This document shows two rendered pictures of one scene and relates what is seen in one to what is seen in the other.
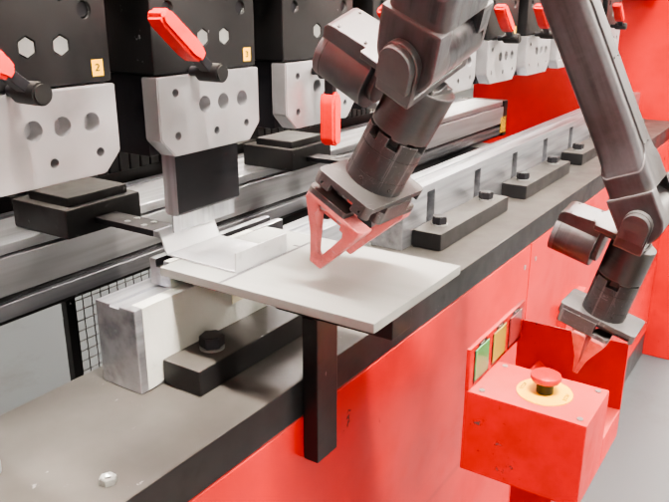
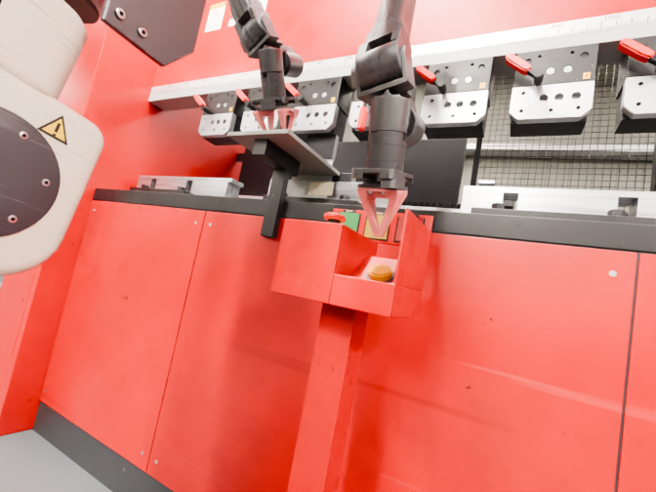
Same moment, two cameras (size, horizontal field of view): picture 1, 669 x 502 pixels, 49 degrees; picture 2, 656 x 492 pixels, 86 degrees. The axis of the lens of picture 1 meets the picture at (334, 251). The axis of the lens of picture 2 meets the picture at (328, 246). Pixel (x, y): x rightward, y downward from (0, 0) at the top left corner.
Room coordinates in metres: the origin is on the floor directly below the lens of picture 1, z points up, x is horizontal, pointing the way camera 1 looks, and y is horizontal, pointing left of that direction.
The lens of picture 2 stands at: (0.81, -0.87, 0.69)
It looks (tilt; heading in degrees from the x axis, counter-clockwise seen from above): 6 degrees up; 85
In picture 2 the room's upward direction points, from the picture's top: 11 degrees clockwise
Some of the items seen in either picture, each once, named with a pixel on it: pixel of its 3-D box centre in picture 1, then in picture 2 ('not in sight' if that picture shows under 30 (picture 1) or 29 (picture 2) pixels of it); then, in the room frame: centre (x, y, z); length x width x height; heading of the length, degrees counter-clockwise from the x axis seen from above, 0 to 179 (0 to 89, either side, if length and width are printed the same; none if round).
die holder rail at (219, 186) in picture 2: not in sight; (184, 191); (0.36, 0.45, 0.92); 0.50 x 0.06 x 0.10; 146
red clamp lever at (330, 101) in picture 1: (327, 105); (364, 114); (0.91, 0.01, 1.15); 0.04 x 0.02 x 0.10; 56
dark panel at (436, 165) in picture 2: not in sight; (330, 187); (0.91, 0.70, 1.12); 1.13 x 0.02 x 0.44; 146
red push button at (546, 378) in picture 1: (545, 383); (333, 224); (0.86, -0.28, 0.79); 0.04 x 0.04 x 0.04
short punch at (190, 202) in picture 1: (202, 181); (320, 151); (0.82, 0.15, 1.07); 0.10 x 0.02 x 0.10; 146
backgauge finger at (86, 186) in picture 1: (115, 212); not in sight; (0.91, 0.28, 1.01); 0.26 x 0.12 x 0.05; 56
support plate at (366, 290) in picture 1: (310, 270); (288, 155); (0.74, 0.03, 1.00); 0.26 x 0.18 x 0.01; 56
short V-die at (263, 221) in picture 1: (222, 248); (322, 179); (0.84, 0.13, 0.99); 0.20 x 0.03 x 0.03; 146
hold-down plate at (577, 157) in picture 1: (588, 148); not in sight; (1.96, -0.68, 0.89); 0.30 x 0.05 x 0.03; 146
